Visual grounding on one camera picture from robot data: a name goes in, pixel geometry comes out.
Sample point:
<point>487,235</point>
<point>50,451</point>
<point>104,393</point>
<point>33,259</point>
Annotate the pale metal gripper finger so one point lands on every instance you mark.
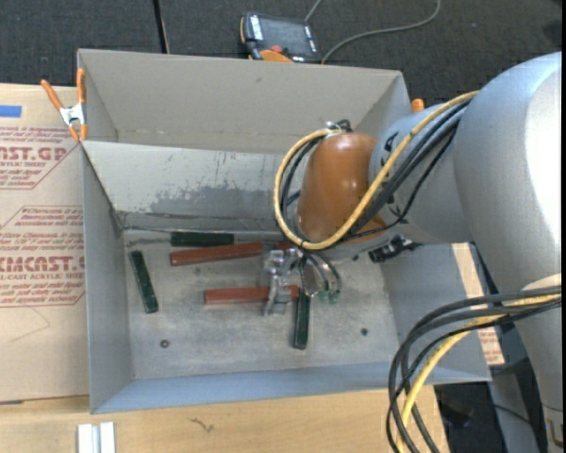
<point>269,306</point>
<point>283,305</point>

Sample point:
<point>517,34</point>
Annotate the dark green flat block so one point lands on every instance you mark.
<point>301,323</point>
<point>202,239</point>
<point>144,282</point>

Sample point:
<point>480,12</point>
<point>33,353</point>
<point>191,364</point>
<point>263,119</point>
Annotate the red-brown flat block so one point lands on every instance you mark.
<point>233,296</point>
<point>217,253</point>

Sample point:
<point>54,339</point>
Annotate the grey metal bin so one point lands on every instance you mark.
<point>226,342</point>

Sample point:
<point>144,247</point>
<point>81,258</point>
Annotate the brown cardboard board red print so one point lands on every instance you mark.
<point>38,342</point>

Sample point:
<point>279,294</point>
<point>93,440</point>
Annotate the black cylinder on white bracket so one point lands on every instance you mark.
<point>390,250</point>

